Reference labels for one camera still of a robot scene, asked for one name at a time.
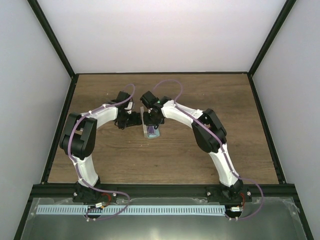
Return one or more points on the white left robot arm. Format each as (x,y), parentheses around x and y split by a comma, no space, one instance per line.
(78,138)

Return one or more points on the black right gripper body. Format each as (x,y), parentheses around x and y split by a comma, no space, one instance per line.
(159,120)

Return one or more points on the grey sunglasses case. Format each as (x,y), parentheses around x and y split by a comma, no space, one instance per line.
(146,135)

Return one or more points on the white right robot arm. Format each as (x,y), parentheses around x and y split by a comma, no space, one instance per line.
(209,134)

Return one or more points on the light blue slotted cable duct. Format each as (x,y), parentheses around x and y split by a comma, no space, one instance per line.
(134,210)

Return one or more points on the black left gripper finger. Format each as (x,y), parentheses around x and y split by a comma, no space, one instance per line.
(131,123)
(135,116)

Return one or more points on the pink sunglasses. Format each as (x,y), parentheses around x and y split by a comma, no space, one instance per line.
(151,130)

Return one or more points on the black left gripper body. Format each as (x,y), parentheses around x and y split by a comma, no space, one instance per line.
(121,121)

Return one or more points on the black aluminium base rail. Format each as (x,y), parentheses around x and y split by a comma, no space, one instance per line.
(212,193)

